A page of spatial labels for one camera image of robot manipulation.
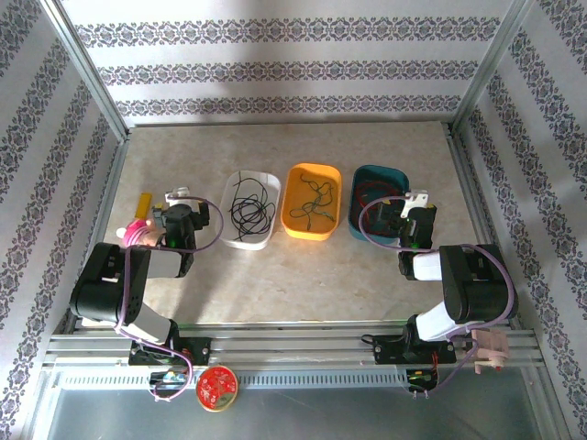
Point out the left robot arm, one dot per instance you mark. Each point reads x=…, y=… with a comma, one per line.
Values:
x=105, y=289

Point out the yellow rectangular block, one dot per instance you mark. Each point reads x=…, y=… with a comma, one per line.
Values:
x=144, y=206

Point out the teal plastic container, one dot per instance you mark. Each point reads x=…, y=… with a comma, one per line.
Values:
x=394, y=176

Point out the pink striped plush toy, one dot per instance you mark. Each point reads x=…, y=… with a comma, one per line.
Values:
x=137, y=231

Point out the white plastic container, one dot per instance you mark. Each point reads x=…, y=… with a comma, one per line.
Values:
x=229, y=229

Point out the orange plastic container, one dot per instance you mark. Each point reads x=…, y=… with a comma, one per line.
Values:
x=316, y=229

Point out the pale pink plastic toy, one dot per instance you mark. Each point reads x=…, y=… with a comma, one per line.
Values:
x=490, y=350

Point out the aluminium side rail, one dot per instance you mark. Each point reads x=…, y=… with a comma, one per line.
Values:
x=112, y=183
x=464, y=183

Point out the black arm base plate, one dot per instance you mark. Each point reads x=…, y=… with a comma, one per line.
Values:
x=197, y=353
x=390, y=350

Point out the aluminium frame post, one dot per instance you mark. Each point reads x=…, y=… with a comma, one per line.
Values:
x=87, y=73
x=495, y=55

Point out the wide aluminium mounting rail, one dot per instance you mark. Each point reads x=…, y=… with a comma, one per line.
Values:
x=298, y=348

